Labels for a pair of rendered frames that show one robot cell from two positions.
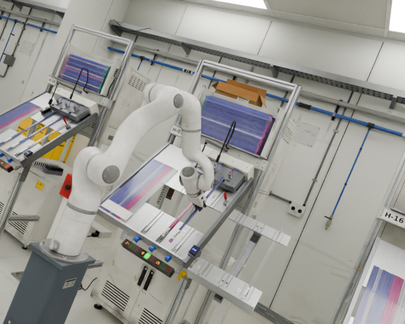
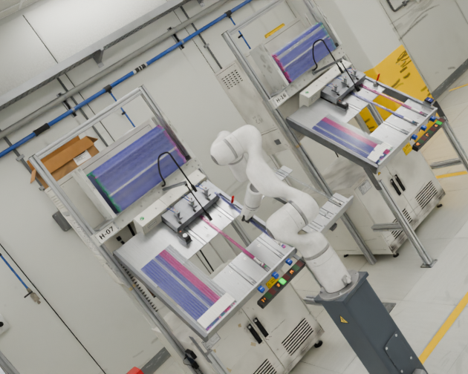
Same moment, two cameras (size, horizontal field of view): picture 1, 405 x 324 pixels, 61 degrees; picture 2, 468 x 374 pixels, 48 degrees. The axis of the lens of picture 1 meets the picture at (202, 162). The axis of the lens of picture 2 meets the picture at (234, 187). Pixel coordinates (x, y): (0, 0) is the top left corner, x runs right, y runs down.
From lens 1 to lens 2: 2.16 m
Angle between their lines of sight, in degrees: 54
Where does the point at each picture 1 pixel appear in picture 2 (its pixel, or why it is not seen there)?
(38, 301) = (379, 309)
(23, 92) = not seen: outside the picture
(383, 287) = (330, 128)
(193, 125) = not seen: hidden behind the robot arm
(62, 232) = (339, 267)
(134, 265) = (241, 340)
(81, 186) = (307, 237)
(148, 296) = (274, 333)
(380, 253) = (301, 121)
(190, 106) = not seen: hidden behind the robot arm
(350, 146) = (112, 120)
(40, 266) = (359, 297)
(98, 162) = (310, 202)
